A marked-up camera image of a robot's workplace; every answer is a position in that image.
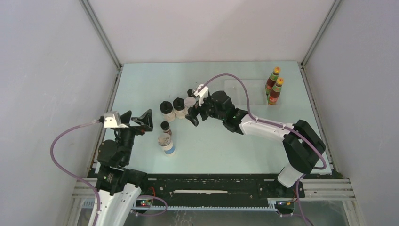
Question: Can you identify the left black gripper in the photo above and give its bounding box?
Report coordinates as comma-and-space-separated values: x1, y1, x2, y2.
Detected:
117, 108, 153, 163

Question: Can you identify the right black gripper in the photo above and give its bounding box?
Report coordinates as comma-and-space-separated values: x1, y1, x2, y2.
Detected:
185, 94, 225, 127

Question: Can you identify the blue label spice jar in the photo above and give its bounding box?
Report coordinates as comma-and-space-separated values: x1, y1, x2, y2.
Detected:
158, 133, 176, 157
184, 97, 196, 115

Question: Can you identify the sauce bottle yellow cap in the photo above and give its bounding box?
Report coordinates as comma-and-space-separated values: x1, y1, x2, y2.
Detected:
265, 66, 281, 96
268, 78, 284, 105

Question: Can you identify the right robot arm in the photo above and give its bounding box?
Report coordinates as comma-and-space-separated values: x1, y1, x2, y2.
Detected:
186, 89, 328, 197

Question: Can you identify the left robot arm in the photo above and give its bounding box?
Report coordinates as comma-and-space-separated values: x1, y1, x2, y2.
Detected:
90, 109, 153, 226

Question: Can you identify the small black cap spice bottle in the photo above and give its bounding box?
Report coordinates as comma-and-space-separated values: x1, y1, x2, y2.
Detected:
187, 89, 195, 97

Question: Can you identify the black lid salt shaker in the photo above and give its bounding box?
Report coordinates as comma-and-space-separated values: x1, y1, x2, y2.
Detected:
160, 101, 176, 122
173, 97, 186, 119

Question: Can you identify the small dark pepper bottle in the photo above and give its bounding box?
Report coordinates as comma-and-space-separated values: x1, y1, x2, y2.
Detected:
160, 121, 172, 136

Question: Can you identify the clear plastic organizer tray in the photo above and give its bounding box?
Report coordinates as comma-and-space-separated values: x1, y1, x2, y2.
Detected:
224, 79, 268, 106

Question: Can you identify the left circuit board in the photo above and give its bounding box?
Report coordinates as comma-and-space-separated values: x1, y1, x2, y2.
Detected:
135, 199, 153, 209

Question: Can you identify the circuit board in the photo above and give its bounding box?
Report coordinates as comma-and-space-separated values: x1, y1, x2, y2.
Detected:
135, 199, 153, 209
275, 201, 295, 210

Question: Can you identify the right circuit board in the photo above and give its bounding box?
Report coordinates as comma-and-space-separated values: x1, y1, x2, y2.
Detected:
275, 201, 295, 210

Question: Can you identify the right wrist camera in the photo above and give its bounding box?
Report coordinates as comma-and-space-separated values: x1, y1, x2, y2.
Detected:
194, 84, 208, 106

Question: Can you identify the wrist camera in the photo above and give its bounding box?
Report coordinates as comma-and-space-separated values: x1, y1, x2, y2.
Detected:
99, 111, 128, 129
194, 84, 208, 106

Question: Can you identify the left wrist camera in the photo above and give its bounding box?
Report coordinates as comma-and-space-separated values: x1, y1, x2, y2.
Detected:
99, 111, 128, 129

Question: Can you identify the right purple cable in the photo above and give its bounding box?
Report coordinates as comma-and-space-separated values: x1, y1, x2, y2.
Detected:
202, 73, 328, 226

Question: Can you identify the purple cable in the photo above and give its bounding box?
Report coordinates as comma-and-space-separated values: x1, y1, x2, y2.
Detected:
202, 73, 328, 226
50, 121, 102, 226

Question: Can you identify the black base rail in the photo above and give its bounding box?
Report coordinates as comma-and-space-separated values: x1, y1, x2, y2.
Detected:
141, 174, 305, 208

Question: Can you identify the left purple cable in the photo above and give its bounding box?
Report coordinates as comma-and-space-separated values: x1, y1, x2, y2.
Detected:
50, 121, 102, 226

